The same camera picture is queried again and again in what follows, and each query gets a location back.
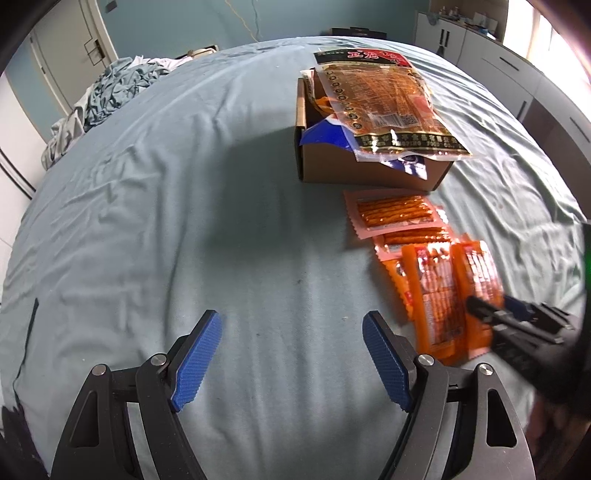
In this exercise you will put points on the cardboard box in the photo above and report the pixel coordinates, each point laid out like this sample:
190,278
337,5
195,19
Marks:
360,166

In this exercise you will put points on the pink packet of orange sticks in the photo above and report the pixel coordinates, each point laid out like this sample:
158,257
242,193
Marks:
415,237
392,212

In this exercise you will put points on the teal bed sheet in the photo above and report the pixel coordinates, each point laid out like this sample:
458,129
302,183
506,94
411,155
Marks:
184,207

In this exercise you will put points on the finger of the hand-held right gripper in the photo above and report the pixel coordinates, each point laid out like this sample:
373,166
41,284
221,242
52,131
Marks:
517,307
489,316

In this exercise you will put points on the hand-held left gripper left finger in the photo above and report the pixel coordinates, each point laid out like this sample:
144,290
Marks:
194,364

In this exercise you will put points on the white door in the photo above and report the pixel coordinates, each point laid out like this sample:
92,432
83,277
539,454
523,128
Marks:
69,46

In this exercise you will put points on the window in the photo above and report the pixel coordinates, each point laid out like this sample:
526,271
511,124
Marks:
531,32

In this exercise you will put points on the person's right hand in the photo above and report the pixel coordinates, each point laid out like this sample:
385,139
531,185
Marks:
554,422

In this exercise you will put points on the crumpled bedding pile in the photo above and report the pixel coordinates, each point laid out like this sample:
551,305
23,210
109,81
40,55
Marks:
115,83

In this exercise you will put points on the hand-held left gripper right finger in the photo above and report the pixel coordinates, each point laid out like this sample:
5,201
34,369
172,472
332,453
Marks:
388,360

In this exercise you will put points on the white cabinet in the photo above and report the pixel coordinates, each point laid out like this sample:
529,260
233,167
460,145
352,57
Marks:
498,64

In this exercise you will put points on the wall switch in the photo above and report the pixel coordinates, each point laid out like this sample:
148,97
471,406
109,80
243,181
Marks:
111,6

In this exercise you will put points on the clutter of small bottles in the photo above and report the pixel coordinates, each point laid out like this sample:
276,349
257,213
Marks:
461,18

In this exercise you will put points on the white wardrobe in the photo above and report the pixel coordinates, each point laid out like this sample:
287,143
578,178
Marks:
18,138

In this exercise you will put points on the large clear spicy strip packet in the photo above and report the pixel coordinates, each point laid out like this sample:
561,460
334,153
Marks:
383,101

